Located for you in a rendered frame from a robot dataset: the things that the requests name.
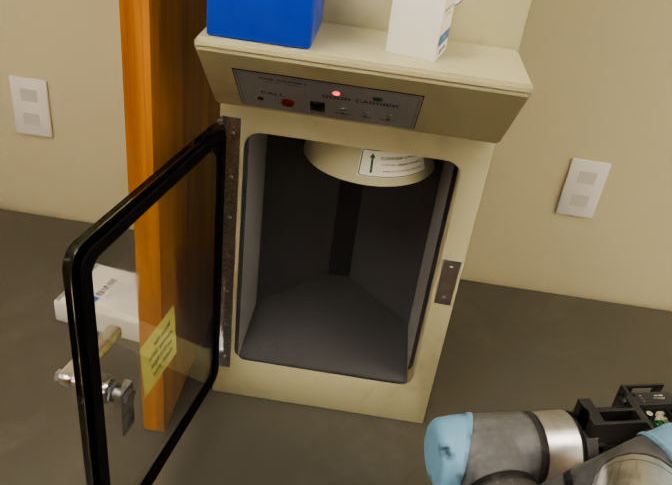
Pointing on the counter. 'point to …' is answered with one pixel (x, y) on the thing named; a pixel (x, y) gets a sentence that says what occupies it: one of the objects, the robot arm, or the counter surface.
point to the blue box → (266, 11)
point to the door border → (83, 306)
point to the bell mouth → (367, 164)
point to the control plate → (281, 86)
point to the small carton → (420, 20)
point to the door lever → (66, 376)
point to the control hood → (386, 76)
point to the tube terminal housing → (466, 190)
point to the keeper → (447, 282)
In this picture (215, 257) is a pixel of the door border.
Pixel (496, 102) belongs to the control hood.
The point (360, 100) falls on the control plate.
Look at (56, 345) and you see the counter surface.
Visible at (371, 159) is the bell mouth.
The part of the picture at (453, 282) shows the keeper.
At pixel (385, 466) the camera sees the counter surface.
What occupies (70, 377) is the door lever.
